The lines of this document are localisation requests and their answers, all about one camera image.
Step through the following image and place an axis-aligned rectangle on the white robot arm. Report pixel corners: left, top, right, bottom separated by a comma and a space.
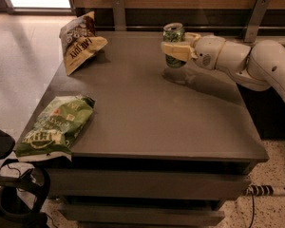
161, 32, 285, 104

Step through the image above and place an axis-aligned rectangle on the white power strip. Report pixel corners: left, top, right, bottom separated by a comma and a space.
243, 184, 285, 197

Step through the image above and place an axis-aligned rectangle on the left metal bracket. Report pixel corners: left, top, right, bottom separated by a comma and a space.
112, 0, 126, 31

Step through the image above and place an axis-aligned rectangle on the right metal bracket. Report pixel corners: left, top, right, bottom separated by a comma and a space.
243, 0, 271, 43

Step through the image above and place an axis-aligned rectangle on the lower grey drawer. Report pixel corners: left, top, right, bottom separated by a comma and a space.
59, 204, 224, 227

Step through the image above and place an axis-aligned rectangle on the green chip bag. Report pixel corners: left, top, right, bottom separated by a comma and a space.
15, 95, 95, 162

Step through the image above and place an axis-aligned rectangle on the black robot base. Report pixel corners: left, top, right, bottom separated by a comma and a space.
0, 129, 50, 228

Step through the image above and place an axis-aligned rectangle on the upper grey drawer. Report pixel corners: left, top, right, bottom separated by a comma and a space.
47, 169, 250, 200

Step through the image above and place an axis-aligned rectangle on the grey drawer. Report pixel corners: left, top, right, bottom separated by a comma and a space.
59, 204, 224, 227
47, 169, 250, 200

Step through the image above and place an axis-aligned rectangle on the brown cream chip bag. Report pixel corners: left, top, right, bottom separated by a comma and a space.
59, 11, 107, 76

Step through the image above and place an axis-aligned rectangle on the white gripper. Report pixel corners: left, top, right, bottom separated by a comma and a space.
161, 32, 226, 70

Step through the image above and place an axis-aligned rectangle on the metal bracket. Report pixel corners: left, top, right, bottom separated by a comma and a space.
112, 0, 126, 31
243, 0, 271, 43

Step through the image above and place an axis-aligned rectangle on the green soda can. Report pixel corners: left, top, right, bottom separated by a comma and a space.
163, 23, 185, 68

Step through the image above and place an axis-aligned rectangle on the black power cable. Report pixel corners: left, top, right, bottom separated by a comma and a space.
247, 187, 257, 228

